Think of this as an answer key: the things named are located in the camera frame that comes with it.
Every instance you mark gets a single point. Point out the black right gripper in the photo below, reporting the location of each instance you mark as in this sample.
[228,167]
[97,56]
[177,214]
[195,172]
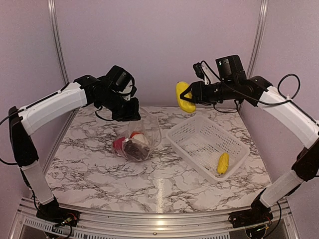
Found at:
[198,94]

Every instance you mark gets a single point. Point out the clear zip top bag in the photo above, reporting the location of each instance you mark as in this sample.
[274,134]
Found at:
[149,126]

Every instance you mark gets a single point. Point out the aluminium front rail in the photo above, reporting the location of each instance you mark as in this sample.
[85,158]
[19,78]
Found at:
[103,224]

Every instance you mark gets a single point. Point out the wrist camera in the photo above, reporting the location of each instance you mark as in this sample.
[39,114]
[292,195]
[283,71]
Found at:
[129,90]
[204,72]

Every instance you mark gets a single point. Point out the aluminium frame post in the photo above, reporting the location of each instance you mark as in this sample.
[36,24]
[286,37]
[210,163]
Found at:
[260,29]
[57,40]

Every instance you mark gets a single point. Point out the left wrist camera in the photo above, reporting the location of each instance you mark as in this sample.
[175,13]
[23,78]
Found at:
[129,90]

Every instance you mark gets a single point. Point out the red toy bell pepper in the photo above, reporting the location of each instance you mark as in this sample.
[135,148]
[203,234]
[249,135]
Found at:
[117,145]

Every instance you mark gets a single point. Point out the dark red toy grapes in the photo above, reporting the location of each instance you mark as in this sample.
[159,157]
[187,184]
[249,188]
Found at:
[135,151]

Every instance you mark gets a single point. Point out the right aluminium frame post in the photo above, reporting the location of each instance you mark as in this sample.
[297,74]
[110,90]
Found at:
[260,29]

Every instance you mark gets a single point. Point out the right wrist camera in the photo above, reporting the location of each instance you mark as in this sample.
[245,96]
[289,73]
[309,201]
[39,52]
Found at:
[204,72]

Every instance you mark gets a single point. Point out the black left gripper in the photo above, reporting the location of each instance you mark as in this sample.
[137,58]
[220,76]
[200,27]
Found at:
[131,114]

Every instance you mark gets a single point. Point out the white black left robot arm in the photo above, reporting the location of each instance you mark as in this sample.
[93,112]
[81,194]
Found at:
[34,129]

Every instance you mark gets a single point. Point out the white plastic mesh basket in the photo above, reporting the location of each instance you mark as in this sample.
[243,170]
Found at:
[200,142]

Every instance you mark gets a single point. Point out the white toy cauliflower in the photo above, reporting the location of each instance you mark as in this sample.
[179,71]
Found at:
[141,138]

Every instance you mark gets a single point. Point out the orange toy pumpkin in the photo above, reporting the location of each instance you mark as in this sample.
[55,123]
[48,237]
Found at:
[134,133]

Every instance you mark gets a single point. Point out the left aluminium frame post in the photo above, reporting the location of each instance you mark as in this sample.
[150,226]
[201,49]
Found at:
[57,40]

